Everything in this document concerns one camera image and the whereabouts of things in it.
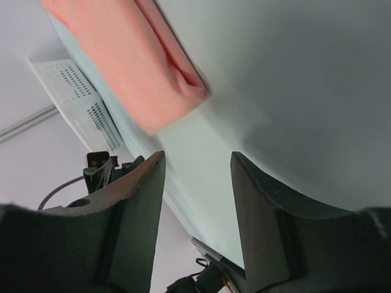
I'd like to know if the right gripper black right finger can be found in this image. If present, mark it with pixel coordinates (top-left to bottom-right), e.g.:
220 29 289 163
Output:
230 152 390 292

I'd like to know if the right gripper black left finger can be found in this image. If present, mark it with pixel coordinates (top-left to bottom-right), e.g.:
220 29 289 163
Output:
1 151 166 292

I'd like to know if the salmon pink t shirt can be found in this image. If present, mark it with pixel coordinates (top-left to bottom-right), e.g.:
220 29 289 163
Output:
42 1 208 135

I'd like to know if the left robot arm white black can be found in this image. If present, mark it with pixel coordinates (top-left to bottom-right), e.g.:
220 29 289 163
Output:
83 151 145 194

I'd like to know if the white plastic basket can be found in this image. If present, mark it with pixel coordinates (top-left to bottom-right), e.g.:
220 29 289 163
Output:
29 59 125 153

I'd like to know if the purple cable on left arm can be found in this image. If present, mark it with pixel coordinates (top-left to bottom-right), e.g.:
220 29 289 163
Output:
37 175 86 211

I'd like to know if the left corner aluminium post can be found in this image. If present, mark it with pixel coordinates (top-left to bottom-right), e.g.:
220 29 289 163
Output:
0 104 59 143

